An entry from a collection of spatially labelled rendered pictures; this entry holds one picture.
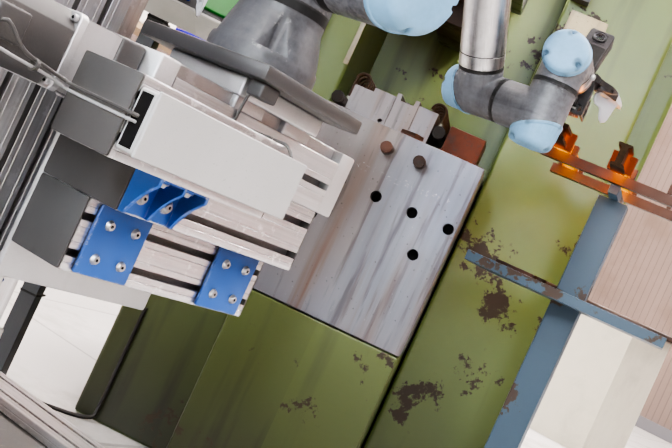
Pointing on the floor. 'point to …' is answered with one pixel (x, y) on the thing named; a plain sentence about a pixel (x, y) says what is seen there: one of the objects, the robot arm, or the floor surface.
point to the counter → (598, 387)
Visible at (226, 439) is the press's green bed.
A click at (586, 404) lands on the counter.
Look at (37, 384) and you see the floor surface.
